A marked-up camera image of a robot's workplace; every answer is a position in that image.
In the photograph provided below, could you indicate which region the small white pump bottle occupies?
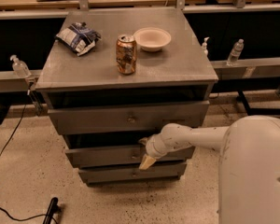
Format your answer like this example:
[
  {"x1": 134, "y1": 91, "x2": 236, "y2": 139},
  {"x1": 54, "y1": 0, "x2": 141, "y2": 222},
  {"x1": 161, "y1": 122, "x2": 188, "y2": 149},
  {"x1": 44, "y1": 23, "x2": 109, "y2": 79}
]
[{"x1": 202, "y1": 37, "x2": 209, "y2": 56}]

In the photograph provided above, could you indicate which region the white paper bowl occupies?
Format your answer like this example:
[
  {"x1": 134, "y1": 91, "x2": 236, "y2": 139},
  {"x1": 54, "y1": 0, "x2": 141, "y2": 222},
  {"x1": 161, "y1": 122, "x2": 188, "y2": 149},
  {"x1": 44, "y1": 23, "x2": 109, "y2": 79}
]
[{"x1": 133, "y1": 27, "x2": 171, "y2": 52}]

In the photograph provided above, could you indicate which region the orange soda can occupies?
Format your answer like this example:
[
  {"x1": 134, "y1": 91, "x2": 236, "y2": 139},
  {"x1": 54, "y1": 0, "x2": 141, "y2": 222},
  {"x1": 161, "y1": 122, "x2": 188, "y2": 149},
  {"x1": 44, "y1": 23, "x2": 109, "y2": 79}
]
[{"x1": 116, "y1": 35, "x2": 137, "y2": 75}]

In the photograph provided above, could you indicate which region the grey drawer cabinet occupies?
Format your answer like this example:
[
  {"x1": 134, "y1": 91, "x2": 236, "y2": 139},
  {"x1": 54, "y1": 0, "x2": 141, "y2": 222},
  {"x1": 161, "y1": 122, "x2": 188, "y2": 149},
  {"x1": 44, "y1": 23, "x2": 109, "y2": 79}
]
[{"x1": 36, "y1": 8, "x2": 217, "y2": 185}]

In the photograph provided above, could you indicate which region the clear sanitizer pump bottle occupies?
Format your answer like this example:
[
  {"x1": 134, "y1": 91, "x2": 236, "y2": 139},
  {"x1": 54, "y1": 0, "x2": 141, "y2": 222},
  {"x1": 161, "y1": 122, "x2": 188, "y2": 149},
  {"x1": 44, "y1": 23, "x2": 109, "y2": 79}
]
[{"x1": 10, "y1": 55, "x2": 31, "y2": 78}]

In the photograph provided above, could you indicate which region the black floor cable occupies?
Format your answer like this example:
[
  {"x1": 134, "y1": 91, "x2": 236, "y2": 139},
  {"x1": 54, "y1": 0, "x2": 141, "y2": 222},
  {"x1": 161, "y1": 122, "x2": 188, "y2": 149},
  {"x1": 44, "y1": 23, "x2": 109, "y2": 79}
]
[{"x1": 0, "y1": 105, "x2": 62, "y2": 224}]

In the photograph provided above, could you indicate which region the clear plastic water bottle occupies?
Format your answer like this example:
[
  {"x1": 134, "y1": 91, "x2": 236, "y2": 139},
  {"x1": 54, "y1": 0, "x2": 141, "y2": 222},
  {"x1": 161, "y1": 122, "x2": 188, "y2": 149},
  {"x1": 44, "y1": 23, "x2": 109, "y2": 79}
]
[{"x1": 227, "y1": 39, "x2": 244, "y2": 66}]

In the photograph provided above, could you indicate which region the black table leg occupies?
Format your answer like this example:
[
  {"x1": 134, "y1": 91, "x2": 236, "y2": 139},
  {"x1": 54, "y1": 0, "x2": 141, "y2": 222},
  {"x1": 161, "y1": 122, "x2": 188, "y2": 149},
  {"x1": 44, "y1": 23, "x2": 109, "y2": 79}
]
[{"x1": 237, "y1": 91, "x2": 252, "y2": 116}]

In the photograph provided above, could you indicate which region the crumpled chip bag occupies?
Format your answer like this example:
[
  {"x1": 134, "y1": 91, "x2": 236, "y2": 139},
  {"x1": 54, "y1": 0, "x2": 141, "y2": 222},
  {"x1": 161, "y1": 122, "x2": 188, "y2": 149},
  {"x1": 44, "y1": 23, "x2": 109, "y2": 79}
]
[{"x1": 55, "y1": 22, "x2": 101, "y2": 56}]

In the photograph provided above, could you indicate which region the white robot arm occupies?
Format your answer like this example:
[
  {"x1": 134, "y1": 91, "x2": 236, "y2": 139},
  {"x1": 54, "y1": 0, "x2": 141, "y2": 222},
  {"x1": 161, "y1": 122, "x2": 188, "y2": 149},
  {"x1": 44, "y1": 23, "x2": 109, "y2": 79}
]
[{"x1": 139, "y1": 116, "x2": 280, "y2": 224}]

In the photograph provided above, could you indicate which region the grey top drawer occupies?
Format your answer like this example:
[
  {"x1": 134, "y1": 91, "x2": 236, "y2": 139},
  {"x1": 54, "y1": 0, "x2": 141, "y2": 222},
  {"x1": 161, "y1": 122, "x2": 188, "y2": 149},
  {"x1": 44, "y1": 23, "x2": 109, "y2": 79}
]
[{"x1": 49, "y1": 101, "x2": 209, "y2": 134}]

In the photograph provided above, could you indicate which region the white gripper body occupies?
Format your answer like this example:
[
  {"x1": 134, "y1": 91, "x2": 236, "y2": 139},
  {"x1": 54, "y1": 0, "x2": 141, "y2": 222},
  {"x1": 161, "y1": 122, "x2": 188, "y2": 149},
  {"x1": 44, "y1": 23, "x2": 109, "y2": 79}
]
[{"x1": 146, "y1": 134, "x2": 168, "y2": 159}]

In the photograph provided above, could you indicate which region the black floor stand foot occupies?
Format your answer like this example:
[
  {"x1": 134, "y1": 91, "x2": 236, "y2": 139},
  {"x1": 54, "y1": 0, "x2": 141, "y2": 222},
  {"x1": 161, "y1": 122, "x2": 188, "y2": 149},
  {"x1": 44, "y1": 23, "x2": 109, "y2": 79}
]
[{"x1": 42, "y1": 197, "x2": 60, "y2": 224}]

